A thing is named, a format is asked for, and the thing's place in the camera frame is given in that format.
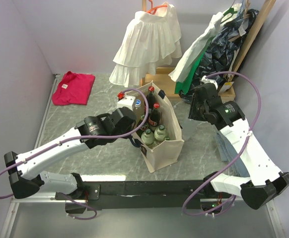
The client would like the green glass bottle labelled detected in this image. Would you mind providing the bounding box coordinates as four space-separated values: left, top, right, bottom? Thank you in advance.
138 114 148 132

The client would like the clear glass bottle green cap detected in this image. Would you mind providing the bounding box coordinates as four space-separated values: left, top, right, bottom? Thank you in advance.
154 124 167 142
141 128 155 146

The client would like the small cola bottle red cap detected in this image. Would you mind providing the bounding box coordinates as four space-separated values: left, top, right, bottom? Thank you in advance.
148 103 161 131

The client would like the large cola bottle red cap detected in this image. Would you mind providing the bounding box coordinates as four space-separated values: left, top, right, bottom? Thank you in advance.
144 86 158 117

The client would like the beige canvas tote bag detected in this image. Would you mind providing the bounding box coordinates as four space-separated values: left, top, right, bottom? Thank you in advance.
132 82 184 173

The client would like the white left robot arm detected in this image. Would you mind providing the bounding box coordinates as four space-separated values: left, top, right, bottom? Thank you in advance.
4 107 136 199

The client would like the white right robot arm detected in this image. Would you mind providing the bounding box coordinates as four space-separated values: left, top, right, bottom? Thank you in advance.
189 83 289 210

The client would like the green garment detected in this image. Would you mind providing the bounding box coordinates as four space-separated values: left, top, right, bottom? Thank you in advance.
174 50 205 95

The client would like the dark blue patterned garment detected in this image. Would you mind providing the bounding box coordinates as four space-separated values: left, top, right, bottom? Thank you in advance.
179 9 259 103

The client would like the white shirt on hanger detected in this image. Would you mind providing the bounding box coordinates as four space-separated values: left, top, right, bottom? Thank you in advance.
168 11 224 83

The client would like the wooden clothes rack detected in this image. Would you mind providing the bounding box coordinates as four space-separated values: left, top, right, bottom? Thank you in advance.
141 0 277 102

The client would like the folded pink shirt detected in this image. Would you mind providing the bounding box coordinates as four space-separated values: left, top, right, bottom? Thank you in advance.
52 71 95 106

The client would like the white ruffled dress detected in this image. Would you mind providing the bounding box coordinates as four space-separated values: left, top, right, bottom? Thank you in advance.
109 2 182 87

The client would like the green clothes hanger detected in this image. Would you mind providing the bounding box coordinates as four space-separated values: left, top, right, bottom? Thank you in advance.
221 7 237 23

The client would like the orange clothes hanger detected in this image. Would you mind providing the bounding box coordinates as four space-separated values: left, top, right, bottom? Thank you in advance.
144 0 168 14

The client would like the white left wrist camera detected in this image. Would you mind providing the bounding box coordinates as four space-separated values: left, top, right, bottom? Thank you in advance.
116 92 136 110

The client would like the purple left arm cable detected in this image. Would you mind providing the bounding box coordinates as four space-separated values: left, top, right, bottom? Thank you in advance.
0 88 149 221

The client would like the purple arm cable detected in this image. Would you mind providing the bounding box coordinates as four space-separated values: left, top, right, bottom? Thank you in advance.
0 88 149 221
182 71 262 217

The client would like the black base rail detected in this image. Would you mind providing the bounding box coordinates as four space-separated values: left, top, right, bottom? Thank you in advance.
55 179 234 214

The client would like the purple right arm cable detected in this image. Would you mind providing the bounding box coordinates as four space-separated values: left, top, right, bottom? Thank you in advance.
182 71 262 217

